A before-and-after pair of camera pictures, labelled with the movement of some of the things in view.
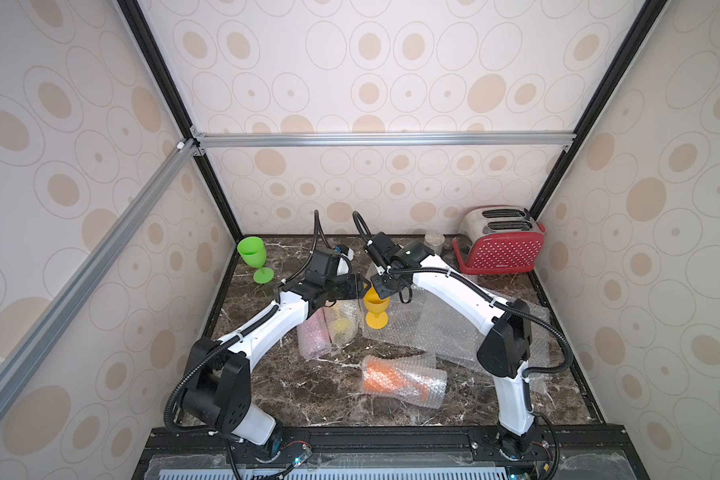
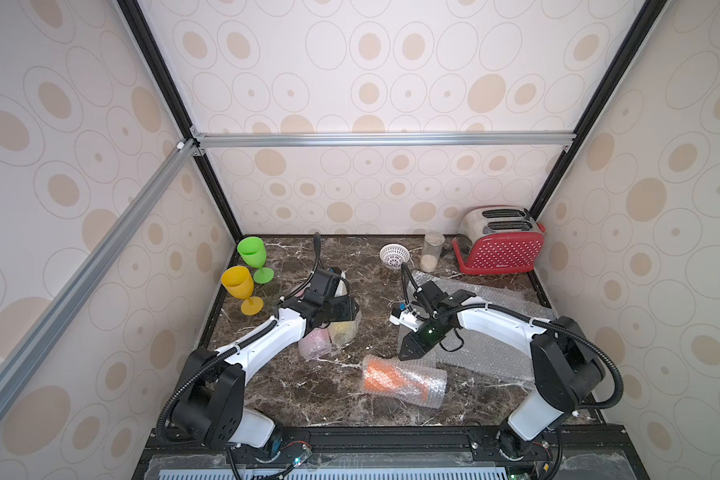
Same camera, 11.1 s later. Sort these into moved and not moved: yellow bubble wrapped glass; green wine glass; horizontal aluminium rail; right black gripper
Moved: right black gripper
Not moved: horizontal aluminium rail; green wine glass; yellow bubble wrapped glass
